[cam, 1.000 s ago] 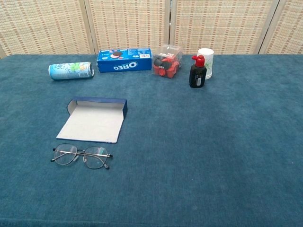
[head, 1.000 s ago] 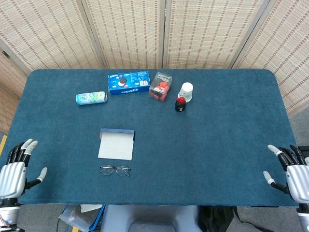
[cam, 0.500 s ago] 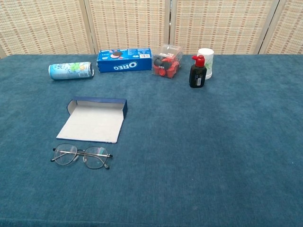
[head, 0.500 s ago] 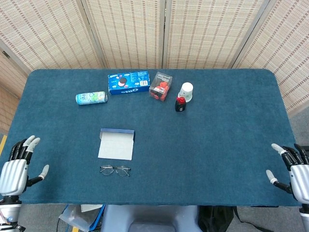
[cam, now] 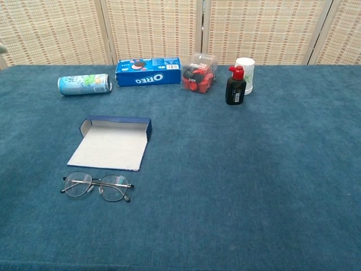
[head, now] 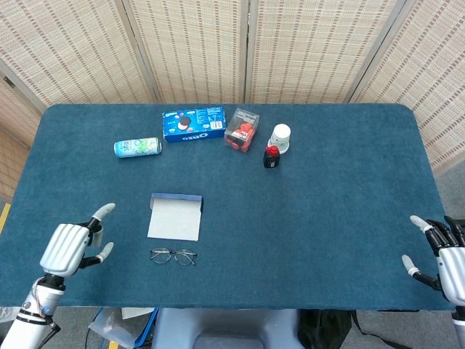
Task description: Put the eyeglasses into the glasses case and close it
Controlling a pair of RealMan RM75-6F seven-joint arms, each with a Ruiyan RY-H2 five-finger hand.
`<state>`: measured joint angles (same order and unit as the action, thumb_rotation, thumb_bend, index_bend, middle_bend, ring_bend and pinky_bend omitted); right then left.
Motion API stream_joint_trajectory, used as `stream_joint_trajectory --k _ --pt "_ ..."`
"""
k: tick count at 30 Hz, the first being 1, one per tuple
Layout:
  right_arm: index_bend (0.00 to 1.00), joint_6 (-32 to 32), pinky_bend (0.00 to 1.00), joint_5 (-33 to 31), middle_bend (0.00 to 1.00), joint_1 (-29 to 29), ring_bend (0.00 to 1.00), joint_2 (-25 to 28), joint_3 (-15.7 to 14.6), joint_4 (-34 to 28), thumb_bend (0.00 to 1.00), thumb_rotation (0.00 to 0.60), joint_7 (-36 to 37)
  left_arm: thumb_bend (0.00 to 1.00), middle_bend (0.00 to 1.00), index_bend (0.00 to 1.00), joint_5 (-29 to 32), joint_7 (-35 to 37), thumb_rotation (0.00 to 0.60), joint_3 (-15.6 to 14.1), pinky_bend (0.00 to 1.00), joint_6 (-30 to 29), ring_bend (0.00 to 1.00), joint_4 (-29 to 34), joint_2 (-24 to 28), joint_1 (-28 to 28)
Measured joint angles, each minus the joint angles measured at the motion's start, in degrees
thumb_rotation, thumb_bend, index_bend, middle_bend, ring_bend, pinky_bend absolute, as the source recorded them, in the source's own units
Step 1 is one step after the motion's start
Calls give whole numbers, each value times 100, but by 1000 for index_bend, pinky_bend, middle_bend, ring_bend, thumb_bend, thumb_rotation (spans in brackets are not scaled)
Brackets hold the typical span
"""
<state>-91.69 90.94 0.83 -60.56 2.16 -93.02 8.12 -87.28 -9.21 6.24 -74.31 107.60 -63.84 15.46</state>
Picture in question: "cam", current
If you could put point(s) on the clear box of red caps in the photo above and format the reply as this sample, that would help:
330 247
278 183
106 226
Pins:
197 76

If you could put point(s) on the blue Oreo cookie box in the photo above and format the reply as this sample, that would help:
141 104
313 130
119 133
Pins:
146 77

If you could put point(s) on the blue glasses case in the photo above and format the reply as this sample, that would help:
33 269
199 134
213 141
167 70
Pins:
112 146

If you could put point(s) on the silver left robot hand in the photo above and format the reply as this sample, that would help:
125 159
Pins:
2 48

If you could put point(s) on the blue tablecloth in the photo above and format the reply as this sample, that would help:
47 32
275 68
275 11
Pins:
225 169

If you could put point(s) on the woven bamboo folding screen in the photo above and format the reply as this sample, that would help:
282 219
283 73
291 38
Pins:
155 28

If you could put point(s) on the black bottle with red cap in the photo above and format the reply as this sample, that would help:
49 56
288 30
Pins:
235 90

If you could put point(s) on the wire-frame eyeglasses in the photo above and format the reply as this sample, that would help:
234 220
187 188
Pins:
77 185

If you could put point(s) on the light blue drink can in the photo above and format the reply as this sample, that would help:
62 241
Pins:
81 84

